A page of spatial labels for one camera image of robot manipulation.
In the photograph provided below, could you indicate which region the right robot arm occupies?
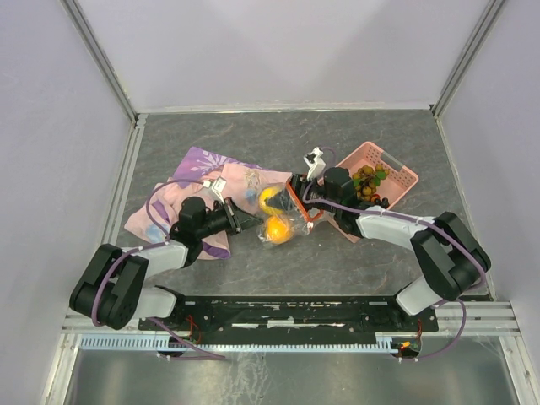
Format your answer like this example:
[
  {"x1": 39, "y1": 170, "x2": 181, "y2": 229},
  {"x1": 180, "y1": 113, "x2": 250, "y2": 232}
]
[{"x1": 259, "y1": 167, "x2": 491, "y2": 330}]

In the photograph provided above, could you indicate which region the light blue cable duct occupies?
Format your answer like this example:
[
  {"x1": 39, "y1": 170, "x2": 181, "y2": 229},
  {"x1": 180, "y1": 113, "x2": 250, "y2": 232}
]
[{"x1": 79, "y1": 331, "x2": 402, "y2": 352}]

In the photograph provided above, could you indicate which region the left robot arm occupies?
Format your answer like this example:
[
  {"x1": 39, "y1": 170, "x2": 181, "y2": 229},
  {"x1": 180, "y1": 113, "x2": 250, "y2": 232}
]
[{"x1": 69, "y1": 197, "x2": 263, "y2": 330}]

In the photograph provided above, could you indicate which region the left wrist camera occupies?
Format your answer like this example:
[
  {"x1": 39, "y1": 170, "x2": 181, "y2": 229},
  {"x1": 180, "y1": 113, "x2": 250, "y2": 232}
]
[{"x1": 202, "y1": 176, "x2": 227, "y2": 203}]

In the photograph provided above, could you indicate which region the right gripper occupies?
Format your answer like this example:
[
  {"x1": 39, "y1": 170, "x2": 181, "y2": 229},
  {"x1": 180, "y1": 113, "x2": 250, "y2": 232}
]
[{"x1": 266, "y1": 174, "x2": 339, "y2": 213}]

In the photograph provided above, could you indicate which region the fake brown longan bunch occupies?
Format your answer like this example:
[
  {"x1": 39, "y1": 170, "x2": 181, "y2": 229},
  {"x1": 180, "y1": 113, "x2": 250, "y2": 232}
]
[{"x1": 352, "y1": 165, "x2": 390, "y2": 204}]

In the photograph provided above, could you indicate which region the fake dark grape bunch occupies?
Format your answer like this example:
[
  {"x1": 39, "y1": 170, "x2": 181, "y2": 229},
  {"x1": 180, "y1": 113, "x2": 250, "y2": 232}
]
[{"x1": 372, "y1": 197, "x2": 390, "y2": 209}]

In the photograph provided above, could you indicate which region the fake peach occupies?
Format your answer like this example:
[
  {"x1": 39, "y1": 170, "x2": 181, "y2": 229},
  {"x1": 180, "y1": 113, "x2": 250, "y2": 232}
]
[{"x1": 264, "y1": 215, "x2": 294, "y2": 245}]

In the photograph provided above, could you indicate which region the fake yellow lemon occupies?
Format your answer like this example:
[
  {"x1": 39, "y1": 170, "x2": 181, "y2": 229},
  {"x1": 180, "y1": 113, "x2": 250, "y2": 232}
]
[{"x1": 258, "y1": 186, "x2": 287, "y2": 215}]

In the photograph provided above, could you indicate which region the pink purple printed cloth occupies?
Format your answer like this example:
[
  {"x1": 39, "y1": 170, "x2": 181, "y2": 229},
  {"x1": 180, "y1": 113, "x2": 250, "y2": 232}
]
[{"x1": 124, "y1": 145, "x2": 294, "y2": 261}]

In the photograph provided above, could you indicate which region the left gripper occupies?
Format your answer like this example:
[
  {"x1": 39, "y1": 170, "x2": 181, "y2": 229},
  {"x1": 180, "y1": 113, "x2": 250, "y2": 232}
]
[{"x1": 196, "y1": 197, "x2": 263, "y2": 239}]

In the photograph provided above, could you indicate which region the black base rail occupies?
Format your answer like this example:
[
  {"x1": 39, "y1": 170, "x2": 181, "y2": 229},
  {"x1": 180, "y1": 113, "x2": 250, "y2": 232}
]
[{"x1": 162, "y1": 294, "x2": 439, "y2": 345}]

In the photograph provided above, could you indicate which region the clear zip top bag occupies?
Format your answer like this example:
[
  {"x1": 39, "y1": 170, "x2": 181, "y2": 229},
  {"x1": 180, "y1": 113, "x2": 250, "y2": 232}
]
[{"x1": 257, "y1": 177, "x2": 324, "y2": 246}]

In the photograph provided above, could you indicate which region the pink plastic basket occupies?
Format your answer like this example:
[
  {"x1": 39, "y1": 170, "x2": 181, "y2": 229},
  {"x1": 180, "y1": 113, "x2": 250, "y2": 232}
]
[{"x1": 320, "y1": 141, "x2": 420, "y2": 245}]

